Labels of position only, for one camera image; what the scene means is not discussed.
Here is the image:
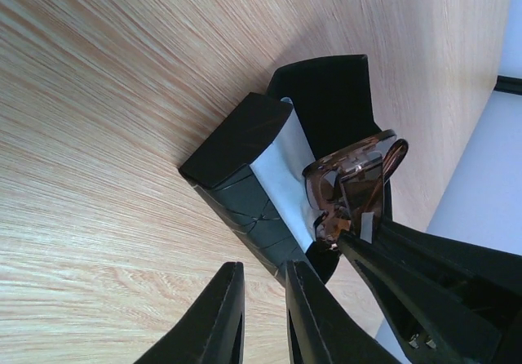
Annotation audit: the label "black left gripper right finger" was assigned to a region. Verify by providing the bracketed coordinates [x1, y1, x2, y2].
[285, 261, 398, 363]

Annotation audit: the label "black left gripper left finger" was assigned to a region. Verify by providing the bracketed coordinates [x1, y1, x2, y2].
[137, 262, 245, 363]

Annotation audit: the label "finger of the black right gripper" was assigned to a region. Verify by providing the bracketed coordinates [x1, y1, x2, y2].
[338, 219, 521, 363]

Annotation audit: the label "brown translucent sunglasses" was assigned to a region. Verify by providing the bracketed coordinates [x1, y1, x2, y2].
[303, 130, 409, 249]

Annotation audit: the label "light blue cleaning cloth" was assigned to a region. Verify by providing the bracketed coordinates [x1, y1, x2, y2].
[250, 97, 318, 251]

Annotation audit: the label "black glasses case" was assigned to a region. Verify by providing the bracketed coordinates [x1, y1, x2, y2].
[179, 54, 379, 282]

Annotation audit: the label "black enclosure frame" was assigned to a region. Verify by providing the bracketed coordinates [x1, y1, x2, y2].
[493, 75, 522, 95]

